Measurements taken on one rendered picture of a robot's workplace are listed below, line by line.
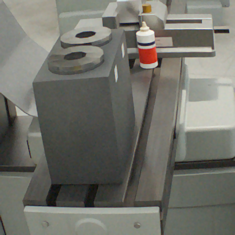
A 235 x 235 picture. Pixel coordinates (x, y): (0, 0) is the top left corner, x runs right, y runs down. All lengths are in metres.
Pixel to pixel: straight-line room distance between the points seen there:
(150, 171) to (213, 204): 0.48
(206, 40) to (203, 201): 0.38
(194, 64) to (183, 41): 2.36
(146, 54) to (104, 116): 0.47
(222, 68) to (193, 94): 2.23
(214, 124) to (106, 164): 0.45
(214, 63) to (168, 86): 2.52
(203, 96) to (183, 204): 0.27
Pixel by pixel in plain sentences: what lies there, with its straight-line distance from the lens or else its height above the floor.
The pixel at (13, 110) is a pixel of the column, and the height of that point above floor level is 0.75.
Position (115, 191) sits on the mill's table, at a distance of 1.00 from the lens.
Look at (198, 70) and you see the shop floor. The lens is 3.75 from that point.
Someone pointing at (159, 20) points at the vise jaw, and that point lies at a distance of 1.46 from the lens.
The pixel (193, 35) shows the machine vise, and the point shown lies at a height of 0.98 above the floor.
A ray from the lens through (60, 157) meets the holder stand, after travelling 1.01.
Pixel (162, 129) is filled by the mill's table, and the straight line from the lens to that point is 1.16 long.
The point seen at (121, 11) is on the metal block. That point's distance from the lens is 1.49.
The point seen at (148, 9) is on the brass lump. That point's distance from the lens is 1.47.
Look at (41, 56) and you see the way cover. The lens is 1.65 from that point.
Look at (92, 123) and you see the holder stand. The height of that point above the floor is 1.04.
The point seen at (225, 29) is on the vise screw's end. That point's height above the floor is 0.98.
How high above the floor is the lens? 1.48
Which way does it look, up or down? 27 degrees down
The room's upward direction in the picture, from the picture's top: 7 degrees counter-clockwise
